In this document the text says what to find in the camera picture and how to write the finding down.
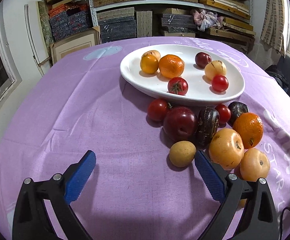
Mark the stack of grey patterned boxes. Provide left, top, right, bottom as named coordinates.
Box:
left=97, top=7, right=137, bottom=43

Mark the small yellow pepino melon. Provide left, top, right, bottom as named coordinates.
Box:
left=142, top=51, right=161, bottom=60

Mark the wooden picture frame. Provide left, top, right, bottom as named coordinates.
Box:
left=50, top=27, right=101, bottom=66

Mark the black cable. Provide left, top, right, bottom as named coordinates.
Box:
left=278, top=206, right=290, bottom=240

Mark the small tan round fruit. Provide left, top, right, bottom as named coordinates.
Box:
left=169, top=141, right=196, bottom=168

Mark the yellow-orange tangerine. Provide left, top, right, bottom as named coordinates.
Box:
left=140, top=54, right=159, bottom=74

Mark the large yellow pepino melon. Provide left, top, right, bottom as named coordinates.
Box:
left=208, top=128, right=245, bottom=170

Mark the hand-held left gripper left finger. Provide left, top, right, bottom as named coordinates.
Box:
left=12, top=150, right=97, bottom=240

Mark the large orange tangerine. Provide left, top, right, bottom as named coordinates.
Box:
left=233, top=112, right=264, bottom=150

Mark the metal shelving unit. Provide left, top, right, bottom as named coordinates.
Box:
left=86, top=0, right=254, bottom=43

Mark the small dark red plum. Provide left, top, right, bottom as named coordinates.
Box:
left=194, top=52, right=212, bottom=68

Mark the medium yellow pepino melon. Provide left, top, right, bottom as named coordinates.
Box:
left=240, top=148, right=271, bottom=182

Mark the stack of dark blue boxes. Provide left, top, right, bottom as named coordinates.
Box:
left=48, top=5, right=93, bottom=41

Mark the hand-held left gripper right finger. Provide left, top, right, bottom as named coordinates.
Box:
left=194, top=150, right=280, bottom=240

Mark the purple-striped pepino melon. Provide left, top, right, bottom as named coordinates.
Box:
left=204, top=60, right=227, bottom=79

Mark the white oval plate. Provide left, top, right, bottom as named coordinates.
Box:
left=120, top=44, right=246, bottom=107

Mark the pink plastic bag bundle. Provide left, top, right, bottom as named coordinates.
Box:
left=192, top=8, right=225, bottom=30

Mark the red cherry tomato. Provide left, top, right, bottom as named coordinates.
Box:
left=214, top=104, right=232, bottom=125
left=211, top=75, right=229, bottom=92
left=167, top=77, right=189, bottom=96
left=147, top=99, right=170, bottom=122

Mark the large dark red plum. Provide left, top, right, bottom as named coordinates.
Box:
left=163, top=106, right=198, bottom=142

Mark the purple printed tablecloth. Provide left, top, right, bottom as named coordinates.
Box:
left=0, top=36, right=290, bottom=240

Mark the black bag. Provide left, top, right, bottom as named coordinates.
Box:
left=265, top=55, right=290, bottom=103

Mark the upright woven box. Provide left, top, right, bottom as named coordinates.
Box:
left=136, top=10, right=153, bottom=37

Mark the stack of dark ribboned boxes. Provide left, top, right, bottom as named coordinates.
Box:
left=161, top=13, right=198, bottom=33

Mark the dark brown water chestnut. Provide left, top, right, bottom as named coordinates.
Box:
left=196, top=107, right=220, bottom=148
left=228, top=101, right=250, bottom=125

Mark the white leaning board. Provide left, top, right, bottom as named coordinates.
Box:
left=25, top=1, right=53, bottom=64

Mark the stack of flat straw boxes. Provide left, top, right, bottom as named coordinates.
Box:
left=199, top=0, right=256, bottom=46

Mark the small orange tangerine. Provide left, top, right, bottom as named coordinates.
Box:
left=159, top=54, right=185, bottom=79

